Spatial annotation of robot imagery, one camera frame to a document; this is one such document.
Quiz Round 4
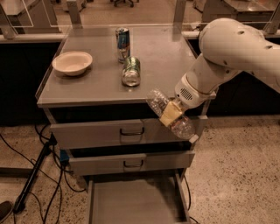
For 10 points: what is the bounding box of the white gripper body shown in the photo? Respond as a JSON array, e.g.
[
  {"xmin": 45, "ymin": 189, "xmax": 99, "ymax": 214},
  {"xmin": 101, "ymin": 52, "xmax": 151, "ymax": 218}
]
[{"xmin": 175, "ymin": 73, "xmax": 218, "ymax": 109}]

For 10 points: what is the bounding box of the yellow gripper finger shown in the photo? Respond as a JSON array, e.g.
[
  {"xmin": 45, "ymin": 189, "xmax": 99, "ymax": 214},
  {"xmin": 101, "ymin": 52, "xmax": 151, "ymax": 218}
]
[{"xmin": 159, "ymin": 101, "xmax": 185, "ymax": 127}]

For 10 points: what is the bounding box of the clear plastic water bottle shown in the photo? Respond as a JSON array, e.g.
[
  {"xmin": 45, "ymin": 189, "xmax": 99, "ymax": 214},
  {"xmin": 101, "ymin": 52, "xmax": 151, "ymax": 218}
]
[{"xmin": 146, "ymin": 88, "xmax": 199, "ymax": 144}]

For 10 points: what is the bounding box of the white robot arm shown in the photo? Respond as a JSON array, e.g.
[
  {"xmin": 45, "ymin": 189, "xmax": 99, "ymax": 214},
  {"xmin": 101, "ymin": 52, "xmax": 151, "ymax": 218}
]
[{"xmin": 159, "ymin": 18, "xmax": 280, "ymax": 127}]

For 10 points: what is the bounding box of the grey top drawer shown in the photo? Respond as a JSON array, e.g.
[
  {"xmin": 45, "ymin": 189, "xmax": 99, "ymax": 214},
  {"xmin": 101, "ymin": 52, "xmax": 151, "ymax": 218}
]
[{"xmin": 49, "ymin": 115, "xmax": 209, "ymax": 150}]

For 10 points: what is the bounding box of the grey drawer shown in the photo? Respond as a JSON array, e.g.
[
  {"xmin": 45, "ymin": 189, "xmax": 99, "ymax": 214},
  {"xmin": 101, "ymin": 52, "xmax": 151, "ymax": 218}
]
[
  {"xmin": 49, "ymin": 115, "xmax": 209, "ymax": 150},
  {"xmin": 69, "ymin": 150, "xmax": 194, "ymax": 176},
  {"xmin": 86, "ymin": 170, "xmax": 191, "ymax": 224}
]

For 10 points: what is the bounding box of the grey drawer cabinet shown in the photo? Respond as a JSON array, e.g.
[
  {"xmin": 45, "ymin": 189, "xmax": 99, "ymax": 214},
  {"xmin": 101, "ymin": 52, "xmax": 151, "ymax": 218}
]
[{"xmin": 35, "ymin": 24, "xmax": 220, "ymax": 224}]

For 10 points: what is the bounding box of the grey bottom drawer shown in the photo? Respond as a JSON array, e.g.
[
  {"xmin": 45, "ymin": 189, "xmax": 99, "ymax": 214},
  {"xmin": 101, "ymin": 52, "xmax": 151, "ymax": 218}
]
[{"xmin": 86, "ymin": 170, "xmax": 191, "ymax": 224}]

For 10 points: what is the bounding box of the grey middle drawer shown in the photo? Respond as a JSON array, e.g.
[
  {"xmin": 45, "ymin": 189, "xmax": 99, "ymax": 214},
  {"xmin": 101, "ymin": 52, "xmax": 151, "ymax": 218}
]
[{"xmin": 69, "ymin": 150, "xmax": 194, "ymax": 176}]

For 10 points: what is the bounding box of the green soda can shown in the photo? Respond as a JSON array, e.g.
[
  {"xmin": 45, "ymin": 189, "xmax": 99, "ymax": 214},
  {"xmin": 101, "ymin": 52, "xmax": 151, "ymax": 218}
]
[{"xmin": 122, "ymin": 57, "xmax": 141, "ymax": 87}]

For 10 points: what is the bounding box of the blue energy drink can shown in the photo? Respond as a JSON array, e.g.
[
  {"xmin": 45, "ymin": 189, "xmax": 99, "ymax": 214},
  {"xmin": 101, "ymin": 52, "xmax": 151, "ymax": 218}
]
[{"xmin": 115, "ymin": 27, "xmax": 130, "ymax": 63}]

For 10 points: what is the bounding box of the white paper bowl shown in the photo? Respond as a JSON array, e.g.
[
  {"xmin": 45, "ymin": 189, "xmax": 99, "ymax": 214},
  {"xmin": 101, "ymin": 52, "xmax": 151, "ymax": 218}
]
[{"xmin": 52, "ymin": 52, "xmax": 93, "ymax": 76}]

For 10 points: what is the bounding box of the blue power box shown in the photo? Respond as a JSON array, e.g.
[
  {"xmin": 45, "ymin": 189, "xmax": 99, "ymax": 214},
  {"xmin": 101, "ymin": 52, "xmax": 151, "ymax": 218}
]
[{"xmin": 59, "ymin": 150, "xmax": 69, "ymax": 163}]

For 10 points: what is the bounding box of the black shoe tip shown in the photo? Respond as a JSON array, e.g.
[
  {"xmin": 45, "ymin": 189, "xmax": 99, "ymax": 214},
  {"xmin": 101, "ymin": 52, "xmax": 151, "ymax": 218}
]
[{"xmin": 0, "ymin": 200, "xmax": 12, "ymax": 222}]

